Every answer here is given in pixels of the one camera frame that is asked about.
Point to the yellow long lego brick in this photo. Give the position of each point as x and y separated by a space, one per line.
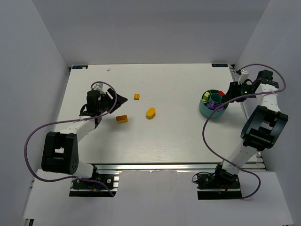
121 119

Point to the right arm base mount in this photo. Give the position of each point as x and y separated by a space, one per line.
213 187

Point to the lime rectangular lego brick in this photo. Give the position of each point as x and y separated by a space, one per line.
204 99

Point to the teal round divided container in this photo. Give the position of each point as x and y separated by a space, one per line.
210 101

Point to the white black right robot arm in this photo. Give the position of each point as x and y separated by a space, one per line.
264 125

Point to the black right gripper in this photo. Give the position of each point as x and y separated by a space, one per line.
232 92

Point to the blue label sticker right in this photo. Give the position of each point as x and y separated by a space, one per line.
219 65

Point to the aluminium table edge rail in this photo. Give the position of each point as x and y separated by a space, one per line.
158 166

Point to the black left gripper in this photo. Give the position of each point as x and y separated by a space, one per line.
112 101

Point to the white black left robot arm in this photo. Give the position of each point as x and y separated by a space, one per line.
61 152

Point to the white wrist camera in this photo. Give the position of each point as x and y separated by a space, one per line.
97 86
243 75

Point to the yellow oval lego brick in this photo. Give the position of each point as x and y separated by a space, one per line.
151 112

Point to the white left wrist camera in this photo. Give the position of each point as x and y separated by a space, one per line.
97 86

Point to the blue label sticker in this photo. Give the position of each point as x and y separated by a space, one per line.
219 65
79 67

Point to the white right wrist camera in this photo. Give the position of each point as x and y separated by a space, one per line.
243 75

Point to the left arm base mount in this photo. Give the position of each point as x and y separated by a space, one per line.
107 187

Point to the blue label sticker left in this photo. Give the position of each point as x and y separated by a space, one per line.
79 67

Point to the small yellow square lego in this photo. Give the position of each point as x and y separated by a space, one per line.
136 96

